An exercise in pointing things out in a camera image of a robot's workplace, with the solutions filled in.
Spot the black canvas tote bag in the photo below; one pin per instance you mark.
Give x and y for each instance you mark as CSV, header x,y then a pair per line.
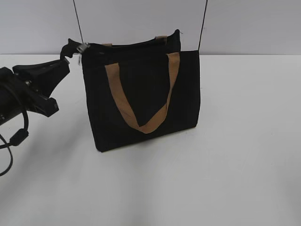
x,y
140,91

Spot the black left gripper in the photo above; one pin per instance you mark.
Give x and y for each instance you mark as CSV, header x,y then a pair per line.
x,y
43,78

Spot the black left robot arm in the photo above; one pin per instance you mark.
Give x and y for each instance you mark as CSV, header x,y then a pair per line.
x,y
28,88

